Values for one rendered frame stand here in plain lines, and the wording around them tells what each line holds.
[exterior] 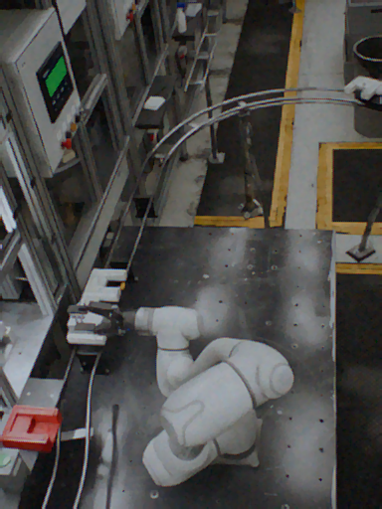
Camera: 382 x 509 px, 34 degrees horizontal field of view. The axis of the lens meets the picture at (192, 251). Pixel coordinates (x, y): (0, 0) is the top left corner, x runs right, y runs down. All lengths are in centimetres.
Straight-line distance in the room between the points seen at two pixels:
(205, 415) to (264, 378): 16
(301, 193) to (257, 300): 174
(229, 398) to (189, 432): 12
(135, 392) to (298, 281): 85
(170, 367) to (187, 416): 57
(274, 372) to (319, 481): 81
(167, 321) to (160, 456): 41
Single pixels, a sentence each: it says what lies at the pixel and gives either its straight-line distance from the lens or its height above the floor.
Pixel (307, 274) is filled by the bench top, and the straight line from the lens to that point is 278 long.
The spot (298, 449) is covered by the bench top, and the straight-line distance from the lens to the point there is 228.
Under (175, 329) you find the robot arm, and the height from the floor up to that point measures 115.
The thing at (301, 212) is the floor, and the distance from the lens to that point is 416.
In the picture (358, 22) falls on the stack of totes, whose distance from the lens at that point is 524.
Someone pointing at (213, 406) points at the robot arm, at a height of 145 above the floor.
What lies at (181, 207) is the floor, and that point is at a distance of 429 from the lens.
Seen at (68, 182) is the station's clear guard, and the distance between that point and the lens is 264.
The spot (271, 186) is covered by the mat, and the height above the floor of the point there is 1.
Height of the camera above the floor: 266
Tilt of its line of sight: 42 degrees down
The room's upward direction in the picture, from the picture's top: 9 degrees counter-clockwise
